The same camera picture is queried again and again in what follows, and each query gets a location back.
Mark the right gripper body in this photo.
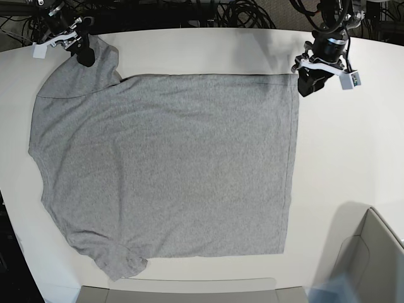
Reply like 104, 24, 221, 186
40, 12, 92, 51

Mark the grey T-shirt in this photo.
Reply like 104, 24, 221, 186
28, 38, 299, 280

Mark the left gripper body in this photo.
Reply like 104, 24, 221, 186
292, 30, 350, 76

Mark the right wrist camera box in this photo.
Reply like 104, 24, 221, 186
32, 43, 47, 59

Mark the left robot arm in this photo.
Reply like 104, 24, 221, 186
290, 1, 365, 97

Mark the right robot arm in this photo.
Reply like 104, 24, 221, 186
27, 1, 95, 67

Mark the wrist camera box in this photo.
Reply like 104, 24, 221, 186
339, 71, 361, 90
32, 43, 47, 59

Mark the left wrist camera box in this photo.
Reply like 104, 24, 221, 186
339, 71, 361, 90

